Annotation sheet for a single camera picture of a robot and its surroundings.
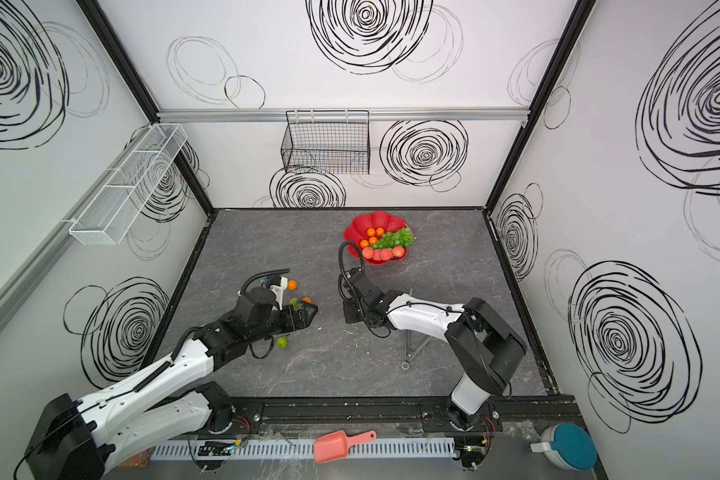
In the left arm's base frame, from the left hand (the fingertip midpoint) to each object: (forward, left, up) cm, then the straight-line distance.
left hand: (310, 310), depth 79 cm
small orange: (+33, -16, -10) cm, 38 cm away
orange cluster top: (+9, +4, -12) cm, 15 cm away
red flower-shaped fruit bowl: (+37, -10, -11) cm, 40 cm away
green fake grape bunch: (+31, -26, -6) cm, 41 cm away
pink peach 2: (+26, -25, -8) cm, 37 cm away
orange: (+37, -15, -11) cm, 42 cm away
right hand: (+4, -9, -8) cm, 12 cm away
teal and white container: (-27, -59, -4) cm, 66 cm away
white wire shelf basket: (+12, +49, +21) cm, 55 cm away
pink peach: (+25, -21, -9) cm, 34 cm away
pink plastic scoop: (-29, -9, -11) cm, 32 cm away
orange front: (+37, -19, -10) cm, 43 cm away
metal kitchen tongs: (-10, -26, -13) cm, 31 cm away
